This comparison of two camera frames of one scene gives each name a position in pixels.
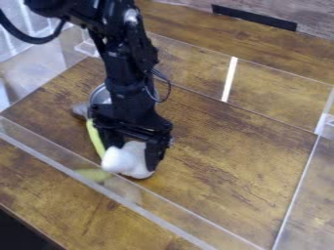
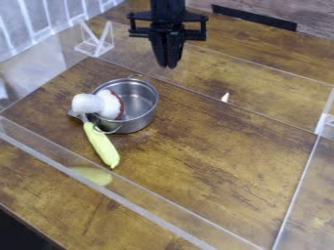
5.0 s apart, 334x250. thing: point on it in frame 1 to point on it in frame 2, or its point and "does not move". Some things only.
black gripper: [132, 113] to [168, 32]
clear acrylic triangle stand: [87, 46] does not move
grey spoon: [81, 108] to [79, 115]
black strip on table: [241, 15] does not move
